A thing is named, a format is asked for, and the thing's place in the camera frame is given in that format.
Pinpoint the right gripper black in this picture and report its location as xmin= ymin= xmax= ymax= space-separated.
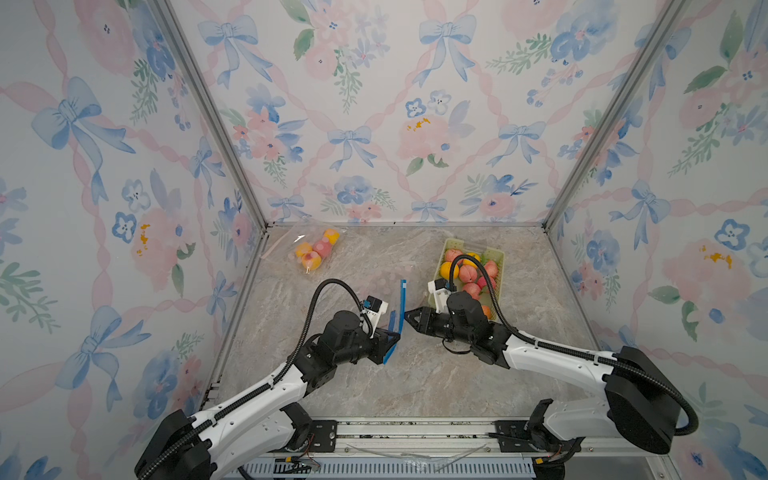
xmin=401 ymin=304 xmax=473 ymax=347

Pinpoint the pink zipper clear bag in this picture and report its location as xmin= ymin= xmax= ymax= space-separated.
xmin=261 ymin=220 xmax=348 ymax=274

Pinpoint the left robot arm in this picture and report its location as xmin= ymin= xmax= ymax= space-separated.
xmin=134 ymin=311 xmax=401 ymax=479

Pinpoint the right black cable hose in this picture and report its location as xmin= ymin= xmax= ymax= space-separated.
xmin=449 ymin=254 xmax=700 ymax=437

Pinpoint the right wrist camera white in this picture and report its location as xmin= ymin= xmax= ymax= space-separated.
xmin=428 ymin=278 xmax=453 ymax=314

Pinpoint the pink peach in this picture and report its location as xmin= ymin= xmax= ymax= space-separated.
xmin=458 ymin=263 xmax=478 ymax=284
xmin=312 ymin=238 xmax=333 ymax=259

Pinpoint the left black cable hose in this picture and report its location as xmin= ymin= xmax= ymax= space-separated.
xmin=137 ymin=278 xmax=367 ymax=480

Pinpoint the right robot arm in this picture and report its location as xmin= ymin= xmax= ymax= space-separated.
xmin=404 ymin=290 xmax=698 ymax=455

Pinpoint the black cable hose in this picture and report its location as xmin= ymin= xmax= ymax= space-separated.
xmin=137 ymin=278 xmax=367 ymax=480
xmin=449 ymin=254 xmax=700 ymax=437

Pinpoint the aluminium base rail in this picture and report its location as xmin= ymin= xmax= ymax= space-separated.
xmin=157 ymin=416 xmax=673 ymax=480

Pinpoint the blue zipper clear bag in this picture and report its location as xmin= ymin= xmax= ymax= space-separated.
xmin=363 ymin=270 xmax=409 ymax=334

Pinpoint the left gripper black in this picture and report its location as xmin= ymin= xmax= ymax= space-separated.
xmin=334 ymin=325 xmax=400 ymax=367

